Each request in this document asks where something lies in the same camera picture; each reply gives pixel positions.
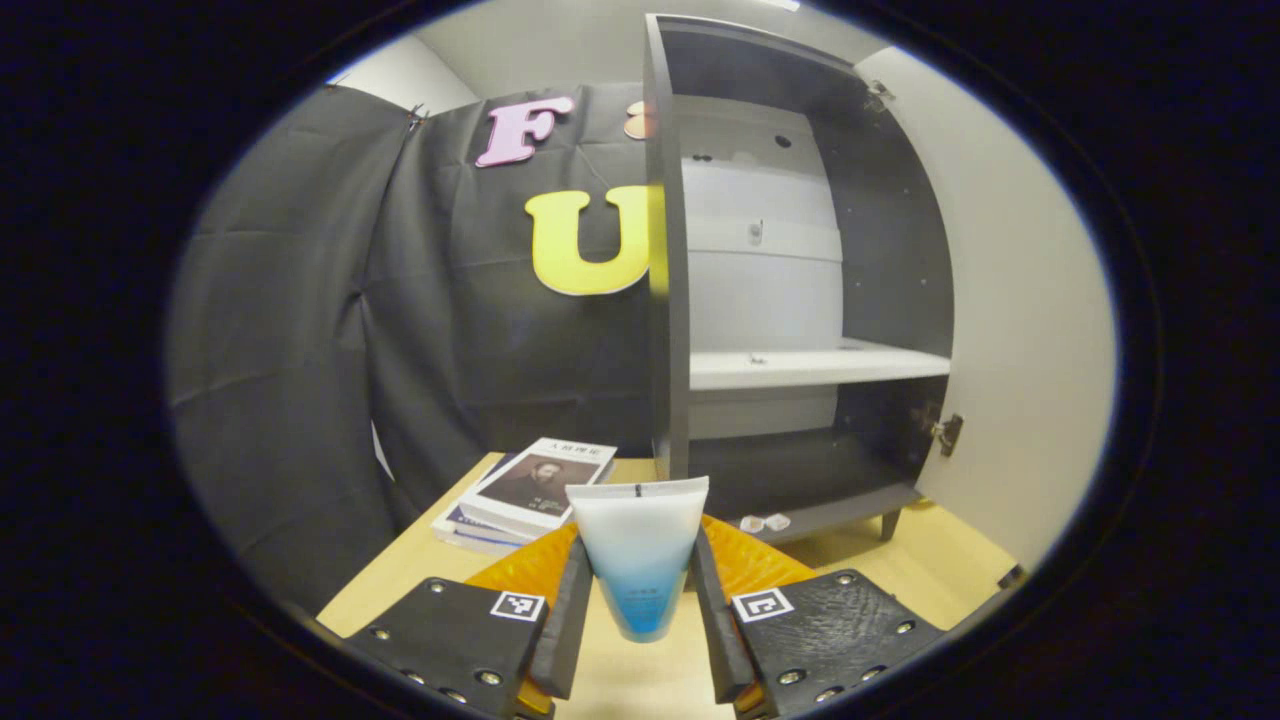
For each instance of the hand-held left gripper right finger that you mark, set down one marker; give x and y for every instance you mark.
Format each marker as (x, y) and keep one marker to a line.
(715, 630)

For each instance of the blue book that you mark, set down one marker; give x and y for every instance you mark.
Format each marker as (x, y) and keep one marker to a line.
(460, 528)

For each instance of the metal door hinge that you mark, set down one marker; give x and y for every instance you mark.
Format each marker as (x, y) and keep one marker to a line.
(878, 93)
(946, 433)

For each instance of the white cabinet shelf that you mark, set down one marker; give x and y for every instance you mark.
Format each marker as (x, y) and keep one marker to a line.
(800, 368)

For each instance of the beige cabinet door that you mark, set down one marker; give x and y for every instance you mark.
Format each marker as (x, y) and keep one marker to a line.
(1020, 320)

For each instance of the dark grey cabinet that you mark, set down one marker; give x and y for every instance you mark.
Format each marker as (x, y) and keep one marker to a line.
(900, 250)

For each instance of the white portrait book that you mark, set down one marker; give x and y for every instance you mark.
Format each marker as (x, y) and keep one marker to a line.
(540, 480)

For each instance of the black backdrop cloth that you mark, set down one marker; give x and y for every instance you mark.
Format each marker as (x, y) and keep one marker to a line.
(300, 350)

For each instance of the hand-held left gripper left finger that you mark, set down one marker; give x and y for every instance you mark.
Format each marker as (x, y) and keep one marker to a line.
(565, 620)

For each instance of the white blue tube bottle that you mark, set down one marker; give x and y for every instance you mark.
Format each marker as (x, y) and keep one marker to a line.
(640, 550)

